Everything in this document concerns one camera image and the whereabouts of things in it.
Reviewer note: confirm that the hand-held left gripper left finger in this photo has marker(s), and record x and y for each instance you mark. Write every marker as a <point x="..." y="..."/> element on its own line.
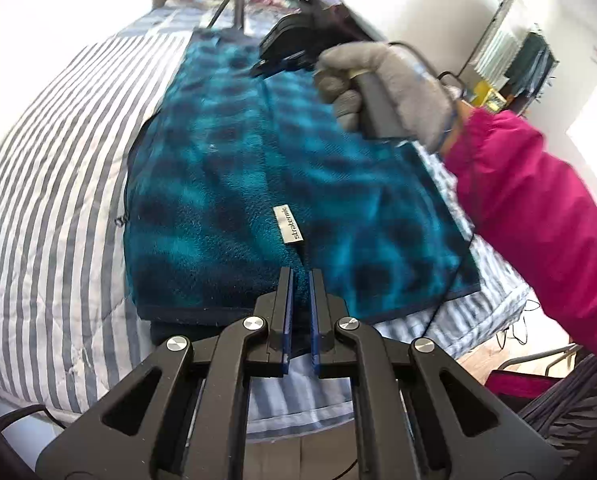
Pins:
<point x="287" y="320"/>

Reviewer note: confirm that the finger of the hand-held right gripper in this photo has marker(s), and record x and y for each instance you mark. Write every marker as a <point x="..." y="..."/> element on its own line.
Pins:
<point x="283" y="65"/>

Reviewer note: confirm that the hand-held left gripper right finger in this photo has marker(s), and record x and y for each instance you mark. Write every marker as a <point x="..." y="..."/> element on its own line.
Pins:
<point x="316" y="320"/>

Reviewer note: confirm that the teal plaid fleece jacket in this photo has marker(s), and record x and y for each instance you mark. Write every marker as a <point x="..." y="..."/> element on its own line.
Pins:
<point x="218" y="185"/>

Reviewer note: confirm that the person's right forearm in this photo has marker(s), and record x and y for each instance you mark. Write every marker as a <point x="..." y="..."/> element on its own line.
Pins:
<point x="528" y="210"/>

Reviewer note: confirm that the dark hanging clothes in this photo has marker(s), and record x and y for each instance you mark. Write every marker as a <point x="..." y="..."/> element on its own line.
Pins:
<point x="530" y="65"/>

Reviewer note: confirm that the person's right hand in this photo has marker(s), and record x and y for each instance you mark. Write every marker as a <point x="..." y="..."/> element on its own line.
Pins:
<point x="408" y="90"/>

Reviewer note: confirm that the striped hanging cloth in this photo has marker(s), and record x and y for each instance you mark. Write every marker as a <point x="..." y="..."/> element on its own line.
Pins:
<point x="495" y="45"/>

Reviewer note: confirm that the person's pink jacket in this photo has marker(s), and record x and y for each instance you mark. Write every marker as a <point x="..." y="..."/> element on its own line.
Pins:
<point x="518" y="387"/>

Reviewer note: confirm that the grey white striped quilt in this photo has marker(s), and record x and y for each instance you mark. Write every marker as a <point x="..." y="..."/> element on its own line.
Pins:
<point x="53" y="185"/>

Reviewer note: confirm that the person's grey ribbed clothing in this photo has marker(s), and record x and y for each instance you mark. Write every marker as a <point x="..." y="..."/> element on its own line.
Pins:
<point x="578" y="410"/>

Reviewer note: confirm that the wall shelf with books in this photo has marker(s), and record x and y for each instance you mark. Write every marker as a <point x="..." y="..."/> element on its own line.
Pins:
<point x="483" y="35"/>

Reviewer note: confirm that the metal chair frame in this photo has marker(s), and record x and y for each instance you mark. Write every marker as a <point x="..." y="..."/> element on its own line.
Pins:
<point x="538" y="357"/>

